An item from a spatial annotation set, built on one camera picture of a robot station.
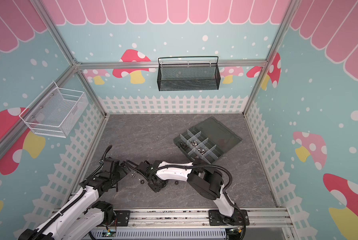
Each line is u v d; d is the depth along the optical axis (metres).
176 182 0.85
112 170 0.66
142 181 0.87
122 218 0.75
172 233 0.71
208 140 1.00
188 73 0.94
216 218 0.74
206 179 0.50
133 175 0.88
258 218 0.76
